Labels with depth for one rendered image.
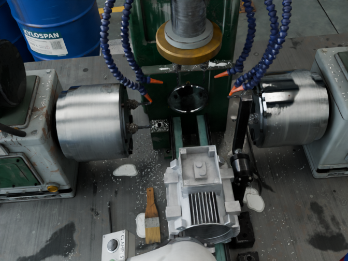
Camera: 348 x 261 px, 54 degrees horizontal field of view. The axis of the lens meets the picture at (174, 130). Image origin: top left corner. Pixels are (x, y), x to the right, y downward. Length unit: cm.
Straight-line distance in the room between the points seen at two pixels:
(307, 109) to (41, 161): 82
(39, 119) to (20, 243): 45
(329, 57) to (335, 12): 243
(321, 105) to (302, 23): 234
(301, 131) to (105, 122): 59
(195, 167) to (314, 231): 51
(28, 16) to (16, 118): 147
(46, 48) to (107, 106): 160
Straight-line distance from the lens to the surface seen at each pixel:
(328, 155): 125
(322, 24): 347
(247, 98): 92
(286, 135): 111
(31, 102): 111
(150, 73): 114
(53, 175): 121
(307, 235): 125
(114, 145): 106
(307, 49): 183
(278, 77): 112
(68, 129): 106
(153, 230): 120
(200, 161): 95
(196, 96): 121
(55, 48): 257
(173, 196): 95
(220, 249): 106
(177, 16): 89
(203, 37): 92
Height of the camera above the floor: 192
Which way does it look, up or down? 53 degrees down
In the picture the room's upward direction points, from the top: 4 degrees counter-clockwise
